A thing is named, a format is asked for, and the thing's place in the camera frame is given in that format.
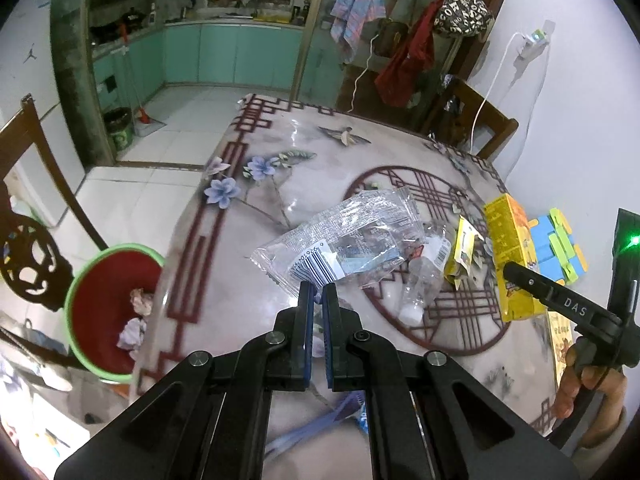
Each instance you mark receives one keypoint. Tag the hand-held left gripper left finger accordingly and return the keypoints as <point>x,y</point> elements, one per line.
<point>307,330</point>

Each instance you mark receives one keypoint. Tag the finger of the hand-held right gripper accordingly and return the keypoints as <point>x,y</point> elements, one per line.
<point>530,280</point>

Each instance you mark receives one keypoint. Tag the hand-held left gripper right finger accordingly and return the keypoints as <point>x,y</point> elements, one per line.
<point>327,330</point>

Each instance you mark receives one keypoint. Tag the yellow snack box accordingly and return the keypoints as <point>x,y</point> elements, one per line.
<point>507,240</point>

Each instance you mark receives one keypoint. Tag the clear plastic bag with barcode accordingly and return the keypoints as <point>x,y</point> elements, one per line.
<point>350,230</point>

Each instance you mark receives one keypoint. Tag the colourful paper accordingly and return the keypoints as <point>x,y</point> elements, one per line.
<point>141,301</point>

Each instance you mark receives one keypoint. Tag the white paper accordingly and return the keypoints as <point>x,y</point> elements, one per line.
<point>131,334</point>

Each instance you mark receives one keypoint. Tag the red bucket with green rim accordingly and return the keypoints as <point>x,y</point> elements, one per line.
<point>100,320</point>

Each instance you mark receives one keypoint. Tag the person's right hand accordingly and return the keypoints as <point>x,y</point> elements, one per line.
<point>595,400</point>

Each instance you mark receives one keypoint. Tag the blue yellow green toy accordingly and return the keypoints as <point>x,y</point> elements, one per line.
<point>542,250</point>

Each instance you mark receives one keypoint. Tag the yellow booklet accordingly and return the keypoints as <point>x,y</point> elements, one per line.
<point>560,335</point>

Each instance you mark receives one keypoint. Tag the small yellow snack packet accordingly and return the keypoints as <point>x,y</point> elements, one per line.
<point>465,245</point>

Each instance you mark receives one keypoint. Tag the blue white wrapper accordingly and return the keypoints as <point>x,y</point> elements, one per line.
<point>345,410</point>

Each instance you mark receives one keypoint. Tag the crushed clear plastic bottle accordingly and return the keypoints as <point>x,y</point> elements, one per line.
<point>417,290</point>

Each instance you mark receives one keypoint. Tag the plain wooden chair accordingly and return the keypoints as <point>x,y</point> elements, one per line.
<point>492,125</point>

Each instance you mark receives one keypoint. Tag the white power strip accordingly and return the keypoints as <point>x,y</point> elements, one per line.
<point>530,47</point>

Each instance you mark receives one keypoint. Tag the red hanging cloth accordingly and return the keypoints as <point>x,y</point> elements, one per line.
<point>405,70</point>

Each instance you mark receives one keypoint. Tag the red broom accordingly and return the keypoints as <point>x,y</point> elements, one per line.
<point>143,116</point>

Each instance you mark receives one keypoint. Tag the green waste bin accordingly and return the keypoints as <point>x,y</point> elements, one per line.
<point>120,135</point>

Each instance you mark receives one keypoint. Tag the brown handbag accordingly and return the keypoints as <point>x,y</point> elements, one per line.
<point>390,40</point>

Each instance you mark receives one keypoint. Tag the letter print bag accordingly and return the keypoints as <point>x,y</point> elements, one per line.
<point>462,10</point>

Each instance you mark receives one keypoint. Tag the teal kitchen base cabinets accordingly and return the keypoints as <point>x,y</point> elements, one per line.
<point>225,55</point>

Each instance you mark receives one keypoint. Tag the carved wooden chair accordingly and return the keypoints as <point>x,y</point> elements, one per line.
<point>12,225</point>

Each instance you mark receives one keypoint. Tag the plaid cloth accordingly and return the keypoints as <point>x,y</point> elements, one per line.
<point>355,5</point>

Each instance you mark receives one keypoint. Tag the white spray bottle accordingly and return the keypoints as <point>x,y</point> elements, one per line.
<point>151,14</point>

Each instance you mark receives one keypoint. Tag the black wok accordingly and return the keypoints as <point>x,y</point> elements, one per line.
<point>125,17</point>

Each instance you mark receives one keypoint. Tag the white fridge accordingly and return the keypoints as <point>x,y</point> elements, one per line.
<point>30,35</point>

